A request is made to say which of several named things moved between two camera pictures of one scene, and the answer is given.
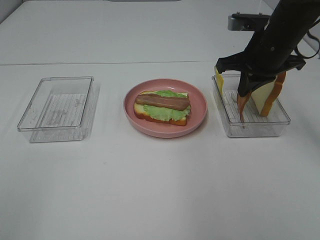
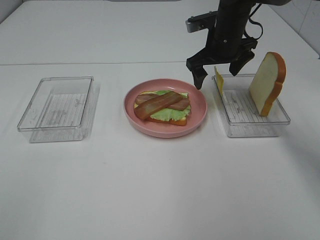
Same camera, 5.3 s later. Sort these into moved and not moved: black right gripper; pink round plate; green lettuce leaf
Moved: black right gripper
Not moved: green lettuce leaf; pink round plate
